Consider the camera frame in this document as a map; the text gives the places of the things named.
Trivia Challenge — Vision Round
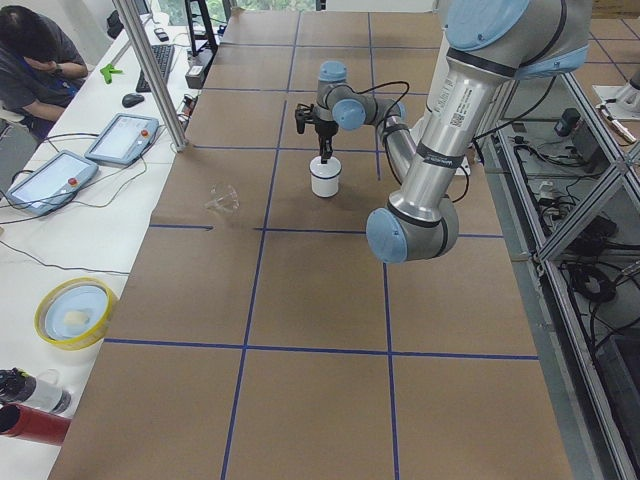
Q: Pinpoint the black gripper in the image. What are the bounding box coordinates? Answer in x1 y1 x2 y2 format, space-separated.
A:
316 119 338 164

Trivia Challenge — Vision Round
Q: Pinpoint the white enamel mug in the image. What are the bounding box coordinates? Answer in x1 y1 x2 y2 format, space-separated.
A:
311 175 340 198

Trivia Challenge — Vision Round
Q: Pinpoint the far blue teach pendant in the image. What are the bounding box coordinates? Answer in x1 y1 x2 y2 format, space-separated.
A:
84 113 159 166

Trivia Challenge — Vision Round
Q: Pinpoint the clear plastic bottle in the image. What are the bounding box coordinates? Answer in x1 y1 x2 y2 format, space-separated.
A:
1 367 71 414

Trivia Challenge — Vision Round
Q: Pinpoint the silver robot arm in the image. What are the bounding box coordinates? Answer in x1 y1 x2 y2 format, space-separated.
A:
312 1 593 263

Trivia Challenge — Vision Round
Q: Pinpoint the aluminium frame post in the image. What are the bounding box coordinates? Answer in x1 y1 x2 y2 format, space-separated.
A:
113 0 187 152

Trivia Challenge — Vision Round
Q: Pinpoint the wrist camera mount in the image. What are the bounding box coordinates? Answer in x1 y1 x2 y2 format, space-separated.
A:
294 103 316 135

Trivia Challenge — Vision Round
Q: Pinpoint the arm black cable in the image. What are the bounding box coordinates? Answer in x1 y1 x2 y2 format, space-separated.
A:
349 80 413 151

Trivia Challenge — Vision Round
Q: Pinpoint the green plastic clip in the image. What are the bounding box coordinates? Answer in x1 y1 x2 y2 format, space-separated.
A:
100 63 123 85

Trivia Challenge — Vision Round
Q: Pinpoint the seated person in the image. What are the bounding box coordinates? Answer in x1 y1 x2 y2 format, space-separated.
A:
1 5 88 140

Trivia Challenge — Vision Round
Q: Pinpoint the red bottle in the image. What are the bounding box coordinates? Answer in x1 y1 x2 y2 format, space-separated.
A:
1 404 71 446

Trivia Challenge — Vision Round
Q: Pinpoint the white mug lid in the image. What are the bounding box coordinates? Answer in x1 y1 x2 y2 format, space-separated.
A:
309 156 342 180

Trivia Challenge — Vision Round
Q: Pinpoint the aluminium side rack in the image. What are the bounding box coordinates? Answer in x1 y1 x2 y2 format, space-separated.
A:
480 75 639 479

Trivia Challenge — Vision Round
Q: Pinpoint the yellow tape roll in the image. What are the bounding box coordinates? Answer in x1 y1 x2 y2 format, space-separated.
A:
34 277 118 351

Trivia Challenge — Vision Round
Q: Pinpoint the black computer mouse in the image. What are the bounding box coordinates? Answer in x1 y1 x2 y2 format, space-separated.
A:
121 93 145 108

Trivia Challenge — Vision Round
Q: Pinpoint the black keyboard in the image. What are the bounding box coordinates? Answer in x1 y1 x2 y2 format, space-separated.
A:
135 43 176 93

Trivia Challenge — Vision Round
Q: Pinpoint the near blue teach pendant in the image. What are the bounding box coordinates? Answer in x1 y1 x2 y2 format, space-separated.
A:
6 150 98 215

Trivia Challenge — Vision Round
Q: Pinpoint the blue teach pendant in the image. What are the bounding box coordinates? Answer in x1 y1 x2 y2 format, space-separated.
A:
84 113 159 166
6 150 98 215

